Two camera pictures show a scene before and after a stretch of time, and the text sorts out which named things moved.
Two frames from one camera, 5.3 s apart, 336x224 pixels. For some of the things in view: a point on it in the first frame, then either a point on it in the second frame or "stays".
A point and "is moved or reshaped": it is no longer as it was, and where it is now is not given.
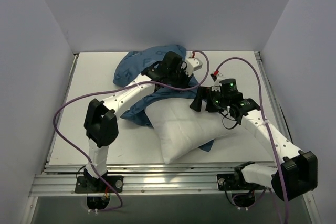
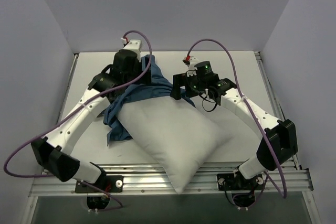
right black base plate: x=234 y=182 stays
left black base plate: x=84 y=184 stays
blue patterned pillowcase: x=137 y=60 is moved or reshaped
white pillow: x=181 y=130 is moved or reshaped
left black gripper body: x=177 y=71 to x=146 y=70
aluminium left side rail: x=59 y=113 stays
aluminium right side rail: x=275 y=107 stays
